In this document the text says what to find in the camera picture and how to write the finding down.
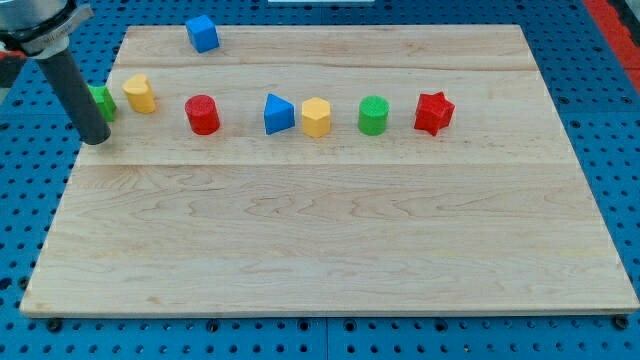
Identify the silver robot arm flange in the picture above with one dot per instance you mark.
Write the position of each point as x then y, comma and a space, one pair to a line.
40, 28

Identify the red star block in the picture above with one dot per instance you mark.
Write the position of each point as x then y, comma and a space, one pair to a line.
433, 112

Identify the green star block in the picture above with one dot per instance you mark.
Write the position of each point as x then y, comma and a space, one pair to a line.
104, 101

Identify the light wooden board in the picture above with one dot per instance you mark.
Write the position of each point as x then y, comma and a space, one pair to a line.
492, 216

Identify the yellow hexagon block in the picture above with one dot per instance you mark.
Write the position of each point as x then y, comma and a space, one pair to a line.
316, 117

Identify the blue triangle block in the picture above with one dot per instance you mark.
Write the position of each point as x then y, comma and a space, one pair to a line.
278, 114

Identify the green cylinder block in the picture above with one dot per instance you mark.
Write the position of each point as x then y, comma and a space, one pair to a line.
373, 115

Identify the red cylinder block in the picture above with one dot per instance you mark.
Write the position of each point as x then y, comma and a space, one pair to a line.
202, 114

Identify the blue cube block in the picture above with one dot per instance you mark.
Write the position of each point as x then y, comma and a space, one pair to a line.
202, 33

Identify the yellow heart block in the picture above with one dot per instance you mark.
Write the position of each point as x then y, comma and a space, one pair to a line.
139, 94

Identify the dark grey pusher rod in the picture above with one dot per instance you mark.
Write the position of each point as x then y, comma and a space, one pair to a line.
67, 82

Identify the red floor strip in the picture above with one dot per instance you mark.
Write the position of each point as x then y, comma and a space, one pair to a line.
617, 23

